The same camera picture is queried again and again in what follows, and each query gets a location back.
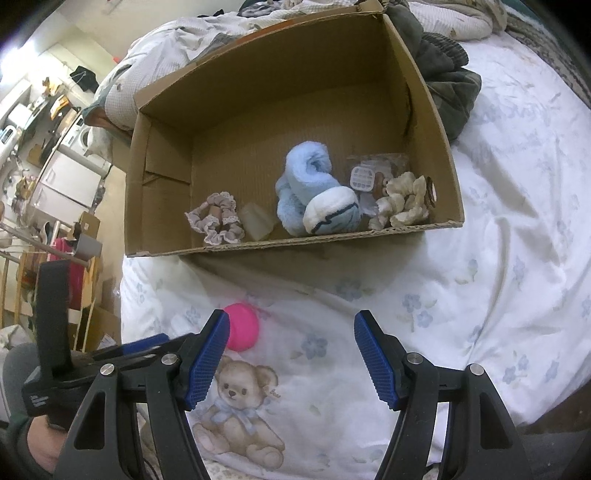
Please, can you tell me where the dark camouflage jacket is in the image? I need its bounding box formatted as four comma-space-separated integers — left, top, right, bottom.
386, 1, 482, 142

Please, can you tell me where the mauve lace scrunchie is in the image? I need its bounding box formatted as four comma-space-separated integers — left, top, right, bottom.
185, 191, 245, 246

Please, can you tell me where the cream scrunchie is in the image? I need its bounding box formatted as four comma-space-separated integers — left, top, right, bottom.
369, 171, 429, 231

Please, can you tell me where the clear packaged hair accessory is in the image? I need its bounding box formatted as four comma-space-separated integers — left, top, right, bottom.
346, 153, 410, 217

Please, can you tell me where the light blue fluffy sock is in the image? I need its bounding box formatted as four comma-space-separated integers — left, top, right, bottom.
276, 141, 362, 237

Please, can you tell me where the crumpled checkered beige blanket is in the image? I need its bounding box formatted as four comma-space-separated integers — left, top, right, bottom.
82, 0, 508, 133

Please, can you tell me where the white floral bed duvet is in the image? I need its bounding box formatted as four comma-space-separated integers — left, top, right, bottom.
120, 34, 590, 479

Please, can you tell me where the black white patterned blanket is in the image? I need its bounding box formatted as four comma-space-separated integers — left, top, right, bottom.
504, 1, 590, 107

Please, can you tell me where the white kitchen cabinet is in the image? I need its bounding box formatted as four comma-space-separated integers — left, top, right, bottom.
27, 151, 102, 226

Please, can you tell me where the brown cardboard box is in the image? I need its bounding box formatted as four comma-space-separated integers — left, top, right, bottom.
124, 1, 465, 257

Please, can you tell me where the wooden drying rack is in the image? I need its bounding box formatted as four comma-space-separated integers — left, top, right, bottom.
1, 224, 102, 352

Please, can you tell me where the person left hand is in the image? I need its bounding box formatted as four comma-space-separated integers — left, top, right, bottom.
26, 416, 68, 474

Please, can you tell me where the white washing machine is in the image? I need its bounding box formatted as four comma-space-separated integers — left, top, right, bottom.
57, 115, 90, 158

